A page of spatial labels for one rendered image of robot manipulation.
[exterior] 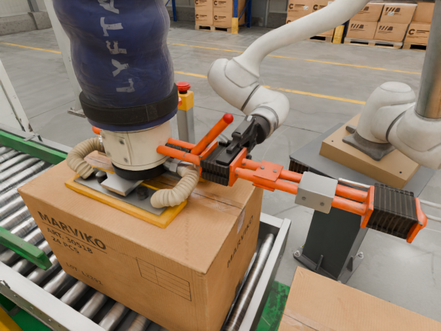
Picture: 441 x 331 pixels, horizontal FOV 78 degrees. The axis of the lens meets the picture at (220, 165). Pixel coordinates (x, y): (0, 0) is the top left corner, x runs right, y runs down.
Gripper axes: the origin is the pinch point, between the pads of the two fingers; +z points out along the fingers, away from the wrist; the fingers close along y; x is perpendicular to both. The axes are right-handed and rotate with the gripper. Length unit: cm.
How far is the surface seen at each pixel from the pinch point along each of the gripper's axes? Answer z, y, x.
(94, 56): 9.9, -23.2, 24.0
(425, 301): -71, 106, -87
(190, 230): 11.9, 13.0, 3.6
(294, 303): -6, 53, -23
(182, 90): -48, 5, 44
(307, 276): -18, 53, -25
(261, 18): -842, 73, 280
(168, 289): 20.0, 27.0, 5.7
